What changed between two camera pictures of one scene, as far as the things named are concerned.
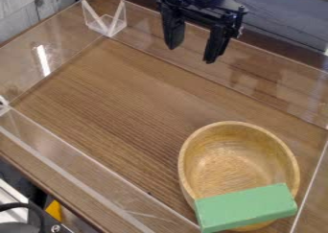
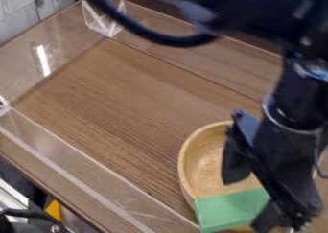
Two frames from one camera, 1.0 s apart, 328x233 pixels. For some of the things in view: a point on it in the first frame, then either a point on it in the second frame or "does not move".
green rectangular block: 244,207 does not move
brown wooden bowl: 234,156 does not move
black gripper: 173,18 -> 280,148
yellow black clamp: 54,209 does not move
